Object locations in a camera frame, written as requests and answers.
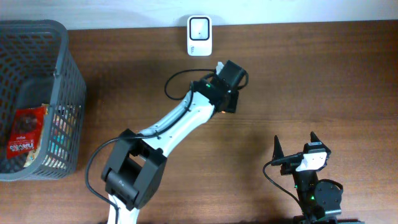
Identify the grey plastic mesh basket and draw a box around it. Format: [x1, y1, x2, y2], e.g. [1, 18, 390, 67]
[1, 20, 86, 182]

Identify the red Hacks candy bag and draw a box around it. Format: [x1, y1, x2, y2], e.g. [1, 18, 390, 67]
[6, 104, 47, 159]

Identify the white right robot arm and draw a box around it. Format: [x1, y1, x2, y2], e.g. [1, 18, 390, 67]
[262, 132, 361, 223]

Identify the yellow snack chip bag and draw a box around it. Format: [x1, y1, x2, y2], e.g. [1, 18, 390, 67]
[42, 105, 81, 170]

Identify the white barcode scanner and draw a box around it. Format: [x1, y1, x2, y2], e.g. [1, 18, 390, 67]
[187, 15, 213, 57]

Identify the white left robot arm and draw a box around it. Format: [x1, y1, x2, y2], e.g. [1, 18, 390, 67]
[101, 60, 249, 223]

